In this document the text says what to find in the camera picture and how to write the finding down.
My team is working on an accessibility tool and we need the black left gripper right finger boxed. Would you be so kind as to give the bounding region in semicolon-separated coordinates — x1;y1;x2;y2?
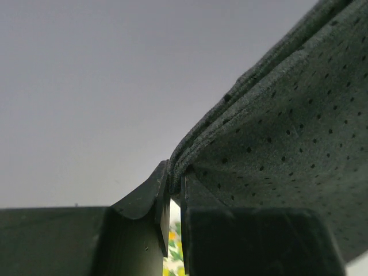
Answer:
180;175;346;276

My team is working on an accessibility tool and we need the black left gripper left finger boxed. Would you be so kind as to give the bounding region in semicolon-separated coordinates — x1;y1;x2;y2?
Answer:
1;161;170;276

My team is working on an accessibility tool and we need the lemon print skirt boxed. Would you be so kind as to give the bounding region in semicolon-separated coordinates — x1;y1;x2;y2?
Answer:
162;221;185;276

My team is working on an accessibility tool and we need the black skirt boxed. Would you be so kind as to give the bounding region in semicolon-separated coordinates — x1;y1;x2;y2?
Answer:
168;1;367;262

